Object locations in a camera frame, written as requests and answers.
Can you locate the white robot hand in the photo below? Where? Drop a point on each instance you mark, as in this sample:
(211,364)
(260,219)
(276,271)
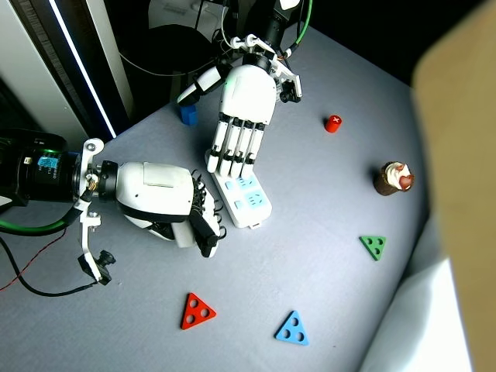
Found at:
(155,193)
(248,93)

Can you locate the white power strip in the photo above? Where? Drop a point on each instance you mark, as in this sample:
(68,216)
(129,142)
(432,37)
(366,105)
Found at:
(252,209)

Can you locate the blue hexagon block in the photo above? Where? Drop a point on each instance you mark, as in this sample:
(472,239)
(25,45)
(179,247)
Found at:
(190,116)

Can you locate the red cylinder block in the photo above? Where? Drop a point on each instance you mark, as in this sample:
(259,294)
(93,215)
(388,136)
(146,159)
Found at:
(333,124)

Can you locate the black round base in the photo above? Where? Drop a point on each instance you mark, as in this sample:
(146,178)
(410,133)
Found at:
(162,46)

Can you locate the white box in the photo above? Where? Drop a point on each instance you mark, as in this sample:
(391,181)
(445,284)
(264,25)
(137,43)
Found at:
(174,11)

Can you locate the red triangle block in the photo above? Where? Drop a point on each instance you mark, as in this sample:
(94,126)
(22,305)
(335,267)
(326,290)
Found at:
(188,310)

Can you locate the grey table cloth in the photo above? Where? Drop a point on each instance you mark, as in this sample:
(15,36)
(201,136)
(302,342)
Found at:
(116,310)

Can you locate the white light strip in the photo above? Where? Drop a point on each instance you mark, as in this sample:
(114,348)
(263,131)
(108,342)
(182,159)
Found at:
(79,62)

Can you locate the toy chocolate cupcake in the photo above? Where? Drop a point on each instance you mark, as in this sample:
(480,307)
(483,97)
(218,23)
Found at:
(391,180)

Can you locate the white cabinet panel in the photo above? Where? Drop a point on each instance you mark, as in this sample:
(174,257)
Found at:
(23,58)

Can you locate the blue triangle block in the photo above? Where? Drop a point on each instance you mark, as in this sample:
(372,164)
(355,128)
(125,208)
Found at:
(286,340)

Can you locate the green triangle block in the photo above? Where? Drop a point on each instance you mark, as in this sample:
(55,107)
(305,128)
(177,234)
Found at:
(374,246)

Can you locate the beige blurred board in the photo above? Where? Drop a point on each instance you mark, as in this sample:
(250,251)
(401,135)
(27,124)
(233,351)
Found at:
(461,135)

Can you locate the white sheet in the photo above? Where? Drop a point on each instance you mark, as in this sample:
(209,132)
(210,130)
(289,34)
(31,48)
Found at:
(422,317)

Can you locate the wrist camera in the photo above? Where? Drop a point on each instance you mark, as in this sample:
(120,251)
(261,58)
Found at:
(95,267)
(288,83)

